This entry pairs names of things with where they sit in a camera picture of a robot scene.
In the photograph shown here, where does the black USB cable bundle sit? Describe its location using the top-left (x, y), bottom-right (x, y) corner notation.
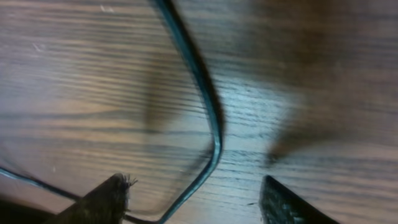
top-left (0, 0), bottom-right (224, 224)

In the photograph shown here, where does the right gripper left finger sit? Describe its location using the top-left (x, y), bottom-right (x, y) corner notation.
top-left (45, 173), bottom-right (137, 224)

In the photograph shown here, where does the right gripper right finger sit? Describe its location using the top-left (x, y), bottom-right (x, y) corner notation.
top-left (259, 175), bottom-right (338, 224)

